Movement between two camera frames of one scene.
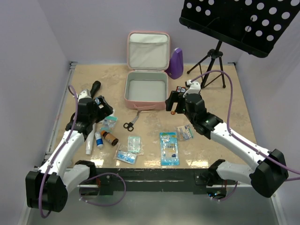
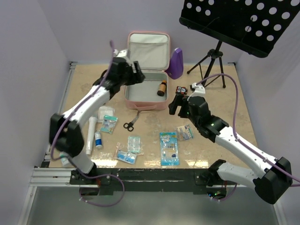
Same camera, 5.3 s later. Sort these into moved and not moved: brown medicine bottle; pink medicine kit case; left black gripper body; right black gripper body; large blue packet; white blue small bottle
Moved: left black gripper body; brown medicine bottle
Not moved: white blue small bottle; large blue packet; pink medicine kit case; right black gripper body
